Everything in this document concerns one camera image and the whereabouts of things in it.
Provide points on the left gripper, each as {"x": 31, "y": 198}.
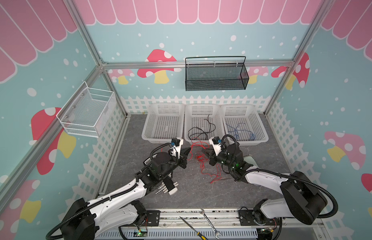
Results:
{"x": 183, "y": 157}

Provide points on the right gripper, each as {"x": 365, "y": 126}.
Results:
{"x": 215, "y": 157}

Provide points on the yellow handled front screwdriver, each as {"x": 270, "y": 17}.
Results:
{"x": 199, "y": 234}

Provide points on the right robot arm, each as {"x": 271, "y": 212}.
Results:
{"x": 301, "y": 199}

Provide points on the right white plastic basket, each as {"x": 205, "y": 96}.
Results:
{"x": 244, "y": 123}

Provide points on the white wire wall basket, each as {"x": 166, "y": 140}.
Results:
{"x": 87, "y": 111}

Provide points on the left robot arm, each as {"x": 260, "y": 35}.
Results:
{"x": 86, "y": 220}

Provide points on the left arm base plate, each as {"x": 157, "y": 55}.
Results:
{"x": 149, "y": 218}

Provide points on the white plastic basket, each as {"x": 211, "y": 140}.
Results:
{"x": 164, "y": 122}
{"x": 244, "y": 123}
{"x": 203, "y": 122}

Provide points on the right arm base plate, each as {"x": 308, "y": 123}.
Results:
{"x": 250, "y": 217}

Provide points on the left white plastic basket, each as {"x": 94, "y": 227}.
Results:
{"x": 164, "y": 122}

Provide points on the mint green zip case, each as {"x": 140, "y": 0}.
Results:
{"x": 250, "y": 160}

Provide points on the middle white plastic basket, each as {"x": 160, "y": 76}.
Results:
{"x": 203, "y": 122}

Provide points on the silver combination wrench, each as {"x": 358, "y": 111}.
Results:
{"x": 217, "y": 233}

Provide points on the black wire mesh wall basket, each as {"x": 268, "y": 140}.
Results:
{"x": 221, "y": 73}

